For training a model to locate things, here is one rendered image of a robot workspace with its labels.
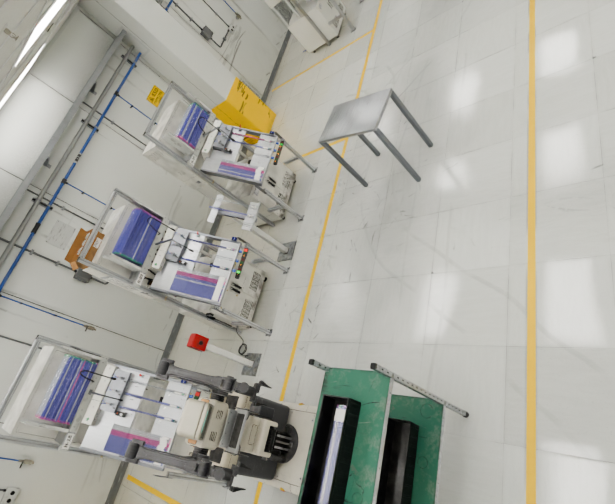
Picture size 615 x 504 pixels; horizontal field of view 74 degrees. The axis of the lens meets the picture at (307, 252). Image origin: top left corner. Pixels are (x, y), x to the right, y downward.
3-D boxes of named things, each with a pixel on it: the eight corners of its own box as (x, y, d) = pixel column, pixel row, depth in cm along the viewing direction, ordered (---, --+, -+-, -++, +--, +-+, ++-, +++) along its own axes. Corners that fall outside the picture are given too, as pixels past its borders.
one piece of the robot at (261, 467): (263, 476, 332) (177, 460, 282) (280, 406, 355) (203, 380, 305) (292, 486, 309) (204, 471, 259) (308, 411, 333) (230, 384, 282)
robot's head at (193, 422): (180, 435, 245) (173, 434, 232) (192, 399, 254) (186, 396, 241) (203, 441, 244) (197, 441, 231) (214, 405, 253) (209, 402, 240)
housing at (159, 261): (180, 232, 433) (176, 226, 420) (162, 274, 412) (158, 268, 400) (173, 230, 433) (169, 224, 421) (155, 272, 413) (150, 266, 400)
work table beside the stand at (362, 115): (420, 181, 394) (374, 128, 346) (364, 187, 447) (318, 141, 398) (433, 143, 407) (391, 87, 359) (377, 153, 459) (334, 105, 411)
